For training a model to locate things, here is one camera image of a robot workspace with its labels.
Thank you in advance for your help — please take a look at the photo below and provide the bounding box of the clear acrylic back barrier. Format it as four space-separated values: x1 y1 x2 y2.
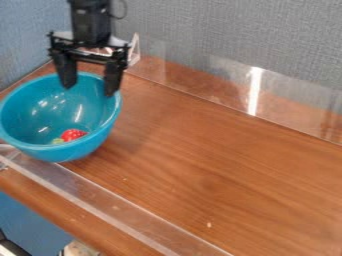
129 35 342 146

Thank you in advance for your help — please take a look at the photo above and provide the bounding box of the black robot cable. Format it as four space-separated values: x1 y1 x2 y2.
110 0 129 20

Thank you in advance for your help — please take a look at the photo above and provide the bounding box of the blue plastic bowl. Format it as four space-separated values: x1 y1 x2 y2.
0 72 123 162

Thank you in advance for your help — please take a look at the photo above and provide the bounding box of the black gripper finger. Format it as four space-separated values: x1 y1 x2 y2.
103 61 123 97
53 53 78 89

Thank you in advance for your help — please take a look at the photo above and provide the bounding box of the dark object bottom left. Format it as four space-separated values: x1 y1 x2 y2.
0 230 32 256

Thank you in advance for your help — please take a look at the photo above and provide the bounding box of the clear acrylic barrier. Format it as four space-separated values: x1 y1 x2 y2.
129 35 342 146
0 144 233 256

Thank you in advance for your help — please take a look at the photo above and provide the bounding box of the pale object under table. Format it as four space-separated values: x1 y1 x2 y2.
58 240 105 256

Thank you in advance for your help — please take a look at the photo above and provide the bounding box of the clear acrylic corner bracket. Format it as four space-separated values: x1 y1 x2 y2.
99 31 143 68

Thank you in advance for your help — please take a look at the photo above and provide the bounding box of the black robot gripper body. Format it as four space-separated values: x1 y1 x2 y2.
48 0 131 69

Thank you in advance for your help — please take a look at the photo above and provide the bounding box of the red toy strawberry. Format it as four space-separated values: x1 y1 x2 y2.
51 129 87 144

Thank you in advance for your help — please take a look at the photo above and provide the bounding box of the clear acrylic front barrier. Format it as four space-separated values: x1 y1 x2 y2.
0 144 233 256

